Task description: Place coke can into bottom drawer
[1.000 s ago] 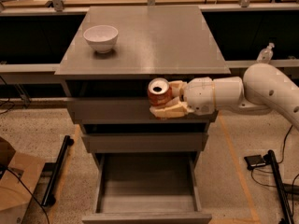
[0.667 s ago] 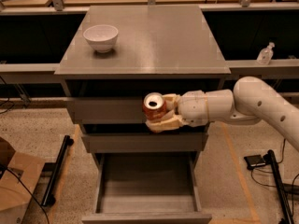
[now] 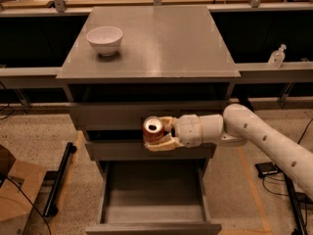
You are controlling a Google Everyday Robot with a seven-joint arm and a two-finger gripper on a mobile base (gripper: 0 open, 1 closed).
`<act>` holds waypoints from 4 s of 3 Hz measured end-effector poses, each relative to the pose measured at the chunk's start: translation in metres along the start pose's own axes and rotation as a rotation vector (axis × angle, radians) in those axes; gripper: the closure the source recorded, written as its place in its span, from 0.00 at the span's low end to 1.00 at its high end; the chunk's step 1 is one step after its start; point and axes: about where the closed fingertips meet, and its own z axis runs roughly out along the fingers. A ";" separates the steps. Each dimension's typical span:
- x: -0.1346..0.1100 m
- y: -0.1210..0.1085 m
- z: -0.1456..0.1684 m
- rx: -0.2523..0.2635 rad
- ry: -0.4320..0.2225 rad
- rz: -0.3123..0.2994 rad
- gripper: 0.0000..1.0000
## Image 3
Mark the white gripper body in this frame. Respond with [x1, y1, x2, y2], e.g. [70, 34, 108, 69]
[174, 115, 202, 148]

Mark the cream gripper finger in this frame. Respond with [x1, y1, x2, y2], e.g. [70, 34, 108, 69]
[159, 117, 177, 132]
[144, 133, 181, 152]

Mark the red coke can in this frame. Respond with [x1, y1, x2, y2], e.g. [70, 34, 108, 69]
[142, 117, 164, 142]

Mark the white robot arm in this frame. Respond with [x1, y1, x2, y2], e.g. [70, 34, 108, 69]
[142, 104, 313, 199]

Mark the grey drawer cabinet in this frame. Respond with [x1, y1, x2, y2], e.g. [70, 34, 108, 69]
[58, 6, 240, 165]

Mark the grey open bottom drawer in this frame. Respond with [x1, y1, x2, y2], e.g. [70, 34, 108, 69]
[86, 160, 221, 235]

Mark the grey middle drawer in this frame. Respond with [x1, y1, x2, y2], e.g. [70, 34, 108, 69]
[85, 140, 216, 161]

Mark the grey top drawer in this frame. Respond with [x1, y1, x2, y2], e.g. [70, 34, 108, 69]
[70, 101, 227, 130]

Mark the black power adapter box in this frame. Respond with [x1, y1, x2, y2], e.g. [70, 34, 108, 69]
[255, 162, 279, 178]

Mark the white ceramic bowl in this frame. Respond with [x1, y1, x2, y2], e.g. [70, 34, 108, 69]
[86, 26, 123, 56]

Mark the clear sanitizer pump bottle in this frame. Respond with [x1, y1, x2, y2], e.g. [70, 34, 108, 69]
[267, 44, 287, 69]

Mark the black bar left floor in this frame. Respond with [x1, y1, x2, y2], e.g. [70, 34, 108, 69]
[43, 142, 77, 217]

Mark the black bar floor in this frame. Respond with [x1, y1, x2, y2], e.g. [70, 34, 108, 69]
[284, 174, 308, 235]
[43, 142, 77, 217]

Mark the black bar right floor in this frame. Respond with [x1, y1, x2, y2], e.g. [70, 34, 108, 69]
[284, 174, 308, 235]

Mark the brown cardboard box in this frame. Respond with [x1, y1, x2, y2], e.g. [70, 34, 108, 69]
[0, 145, 47, 235]

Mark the black cable right floor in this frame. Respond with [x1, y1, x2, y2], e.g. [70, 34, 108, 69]
[261, 117, 313, 198]

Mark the grey metal rail frame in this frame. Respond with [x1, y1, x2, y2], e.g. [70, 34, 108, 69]
[1, 6, 313, 83]

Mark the black cable on box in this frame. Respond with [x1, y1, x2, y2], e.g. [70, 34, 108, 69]
[0, 173, 53, 235]

